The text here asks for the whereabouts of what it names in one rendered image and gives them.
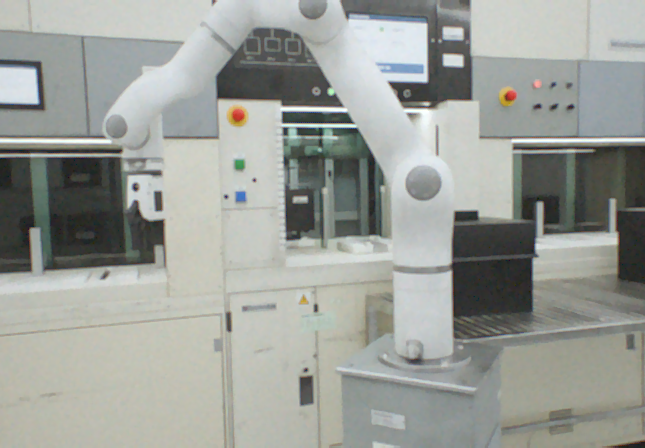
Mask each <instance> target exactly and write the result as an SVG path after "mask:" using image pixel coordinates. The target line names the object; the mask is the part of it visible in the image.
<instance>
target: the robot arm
mask: <svg viewBox="0 0 645 448"><path fill-rule="evenodd" d="M257 28H278V29H285V30H289V31H292V32H295V33H297V34H299V35H300V36H301V38H302V39H303V41H304V42H305V44H306V45H307V48H308V49H309V51H311V53H312V54H313V56H314V57H315V59H316V61H317V62H318V64H319V65H320V67H321V69H322V70H323V73H324V75H325V76H326V78H327V80H328V81H329V83H330V85H331V86H332V88H333V89H334V91H335V93H336V94H337V96H338V98H339V99H340V102H341V103H342V105H343V107H345V108H346V110H347V111H348V113H349V114H350V116H351V118H352V119H353V121H354V122H355V124H356V126H357V127H358V129H359V130H360V132H361V135H362V136H363V138H364V139H365V141H366V143H367V144H368V146H369V148H370V150H371V151H372V153H373V155H374V157H375V158H376V160H377V162H378V164H379V166H380V167H382V169H383V172H384V174H385V176H386V178H387V180H388V182H389V185H390V187H391V207H392V237H393V286H394V340H395V341H394V342H390V343H387V344H385V345H383V346H382V347H381V348H380V349H379V359H380V360H381V361H382V362H383V363H385V364H387V365H389V366H392V367H396V368H400V369H405V370H414V371H444V370H451V369H456V368H459V367H462V366H465V365H467V364H468V363H469V362H470V360H471V353H470V352H469V350H467V349H465V348H463V347H462V345H460V344H458V345H456V344H453V311H452V236H453V226H454V212H455V185H454V178H453V173H452V171H451V168H450V167H449V165H448V164H447V163H446V162H444V161H443V160H442V159H441V158H440V157H438V156H436V155H434V154H432V153H431V151H430V150H429V149H428V147H427V146H426V145H425V143H424V142H423V140H422V139H421V136H420V135H419V133H418V131H417V130H416V128H415V127H414V125H413V123H411V122H410V120H409V118H408V117H407V115H406V113H405V112H404V110H403V108H402V107H401V104H400V102H399V101H398V99H397V97H396V96H395V94H394V92H393V91H392V89H391V87H390V86H389V84H388V82H387V81H386V79H385V78H384V76H383V73H382V72H381V70H380V69H379V67H378V66H377V64H376V63H374V62H375V61H373V60H372V58H371V57H370V56H369V54H368V53H367V52H366V50H365V49H364V46H363V45H362V44H361V42H360V41H359V40H358V38H357V37H356V35H355V34H354V32H353V30H352V29H351V27H350V25H349V22H348V20H347V18H346V16H345V13H344V11H343V7H342V5H340V2H339V0H217V1H216V3H215V4H214V5H213V7H212V8H211V9H210V10H209V13H208V14H207V15H206V16H205V18H204V19H203V20H202V21H201V23H200V24H198V25H197V27H196V28H195V29H194V30H193V32H192V33H191V34H190V37H189V38H188V39H187V41H186V42H185V43H184V45H183V46H182V47H181V48H180V50H179V51H178V52H177V54H176V55H175V56H174V58H173V59H172V60H171V61H170V63H168V64H166V65H164V66H162V67H159V68H157V69H154V70H152V71H150V72H148V73H146V74H145V75H143V76H140V77H139V78H138V79H137V80H135V81H134V82H133V83H132V84H131V85H130V86H129V87H128V88H127V89H126V90H125V91H124V93H123V94H122V95H121V96H120V99H119V100H118V101H116V102H115V104H114V105H113V106H112V108H111V109H110V111H109V112H108V114H107V116H106V117H105V120H104V123H103V132H104V135H105V137H106V138H107V140H108V141H109V142H112V143H113V144H115V145H118V146H122V147H123V161H124V164H123V167H124V171H129V173H126V176H128V182H127V210H126V212H125V216H126V218H127V224H129V226H130V231H131V241H132V250H146V231H143V230H144V226H145V223H146V220H148V221H149V222H150V224H152V227H153V228H150V241H152V244H151V246H163V245H165V230H164V227H165V223H164V221H165V219H166V217H167V203H166V193H165V186H164V181H163V176H162V175H163V173H161V172H160V171H161V170H165V164H164V144H163V125H162V112H163V111H164V110H165V109H166V108H168V107H169V106H171V105H172V104H174V103H176V102H178V101H180V100H183V99H187V98H191V97H195V96H197V95H199V94H200V93H201V92H202V91H203V90H204V89H205V88H206V87H207V86H208V85H209V83H210V82H211V80H212V79H213V78H214V76H215V75H216V74H218V73H219V72H220V70H221V69H222V68H223V67H224V66H225V64H226V63H227V62H228V61H229V60H230V58H231V57H232V56H233V55H234V53H235V51H236V50H237V49H238V48H239V46H240V45H241V44H242V43H243V41H244V40H245V39H246V38H247V36H248V35H249V34H250V33H252V32H253V31H254V30H255V29H257ZM155 220H156V221H155ZM139 222H141V223H140V224H139Z"/></svg>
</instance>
